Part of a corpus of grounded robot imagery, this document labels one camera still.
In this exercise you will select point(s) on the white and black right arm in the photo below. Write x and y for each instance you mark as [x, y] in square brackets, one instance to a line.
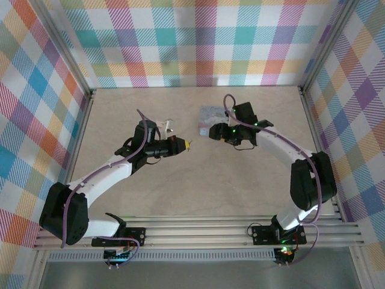
[282, 144]

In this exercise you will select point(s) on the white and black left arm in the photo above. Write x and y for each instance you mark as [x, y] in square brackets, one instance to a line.
[102, 173]

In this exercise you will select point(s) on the grey plaid cloth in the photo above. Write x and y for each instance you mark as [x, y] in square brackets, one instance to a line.
[210, 113]

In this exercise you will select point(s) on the grey metal panel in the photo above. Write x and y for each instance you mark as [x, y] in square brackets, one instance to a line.
[195, 275]

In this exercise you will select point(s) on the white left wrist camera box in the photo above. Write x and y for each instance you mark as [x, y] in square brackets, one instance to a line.
[164, 126]

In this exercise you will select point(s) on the aluminium table side rail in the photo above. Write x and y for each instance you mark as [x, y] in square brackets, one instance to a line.
[78, 135]
[312, 120]

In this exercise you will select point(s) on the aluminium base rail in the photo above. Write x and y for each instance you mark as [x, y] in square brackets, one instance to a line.
[195, 230]

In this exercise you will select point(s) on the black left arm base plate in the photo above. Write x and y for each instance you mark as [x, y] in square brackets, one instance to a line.
[135, 234]

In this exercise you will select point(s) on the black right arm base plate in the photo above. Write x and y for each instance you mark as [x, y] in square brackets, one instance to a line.
[261, 234]

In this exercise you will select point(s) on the aluminium frame post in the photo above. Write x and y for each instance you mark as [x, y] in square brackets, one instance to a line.
[65, 45]
[329, 45]

